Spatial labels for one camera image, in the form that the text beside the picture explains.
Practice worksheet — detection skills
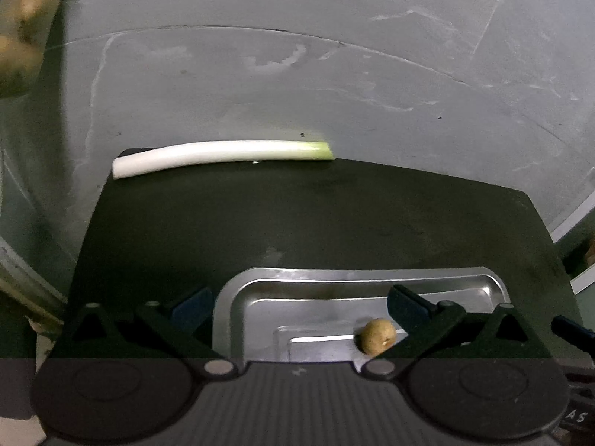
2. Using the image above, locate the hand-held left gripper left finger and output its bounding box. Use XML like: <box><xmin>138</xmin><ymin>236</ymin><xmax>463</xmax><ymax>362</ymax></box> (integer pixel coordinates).
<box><xmin>53</xmin><ymin>285</ymin><xmax>235</xmax><ymax>378</ymax></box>

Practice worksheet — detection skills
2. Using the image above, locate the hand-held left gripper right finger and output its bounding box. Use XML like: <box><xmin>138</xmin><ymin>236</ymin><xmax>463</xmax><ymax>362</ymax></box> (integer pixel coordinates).
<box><xmin>360</xmin><ymin>284</ymin><xmax>551</xmax><ymax>379</ymax></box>

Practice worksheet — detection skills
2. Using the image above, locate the white door frame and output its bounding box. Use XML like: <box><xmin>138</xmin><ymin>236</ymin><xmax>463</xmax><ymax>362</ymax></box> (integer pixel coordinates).
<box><xmin>551</xmin><ymin>193</ymin><xmax>595</xmax><ymax>242</ymax></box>

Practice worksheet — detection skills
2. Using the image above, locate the small brown longan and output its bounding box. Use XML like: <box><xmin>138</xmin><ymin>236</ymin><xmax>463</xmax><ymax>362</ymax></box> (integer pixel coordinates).
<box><xmin>360</xmin><ymin>318</ymin><xmax>398</xmax><ymax>355</ymax></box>

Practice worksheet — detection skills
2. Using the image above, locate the metal tray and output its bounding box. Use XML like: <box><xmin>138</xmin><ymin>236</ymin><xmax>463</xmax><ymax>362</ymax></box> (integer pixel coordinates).
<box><xmin>213</xmin><ymin>267</ymin><xmax>512</xmax><ymax>363</ymax></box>

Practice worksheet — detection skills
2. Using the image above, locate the white frame strip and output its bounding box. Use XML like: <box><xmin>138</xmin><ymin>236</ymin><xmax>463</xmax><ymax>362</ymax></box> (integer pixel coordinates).
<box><xmin>569</xmin><ymin>267</ymin><xmax>595</xmax><ymax>297</ymax></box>

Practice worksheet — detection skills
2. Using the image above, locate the brown potato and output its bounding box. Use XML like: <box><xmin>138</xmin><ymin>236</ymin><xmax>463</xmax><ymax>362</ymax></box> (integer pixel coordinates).
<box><xmin>0</xmin><ymin>35</ymin><xmax>44</xmax><ymax>98</ymax></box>
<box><xmin>9</xmin><ymin>0</ymin><xmax>61</xmax><ymax>38</ymax></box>

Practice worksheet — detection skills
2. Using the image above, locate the curved wooden frame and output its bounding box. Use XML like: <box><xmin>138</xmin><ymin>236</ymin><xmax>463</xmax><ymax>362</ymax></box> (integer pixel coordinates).
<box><xmin>0</xmin><ymin>235</ymin><xmax>70</xmax><ymax>335</ymax></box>

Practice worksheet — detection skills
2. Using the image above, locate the white leek stalk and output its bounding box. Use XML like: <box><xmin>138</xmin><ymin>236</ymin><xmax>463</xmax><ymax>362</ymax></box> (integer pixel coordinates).
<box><xmin>112</xmin><ymin>140</ymin><xmax>334</xmax><ymax>180</ymax></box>

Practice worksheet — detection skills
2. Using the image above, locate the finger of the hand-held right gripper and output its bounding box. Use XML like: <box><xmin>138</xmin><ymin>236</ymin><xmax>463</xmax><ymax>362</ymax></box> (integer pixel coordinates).
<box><xmin>551</xmin><ymin>315</ymin><xmax>595</xmax><ymax>349</ymax></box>

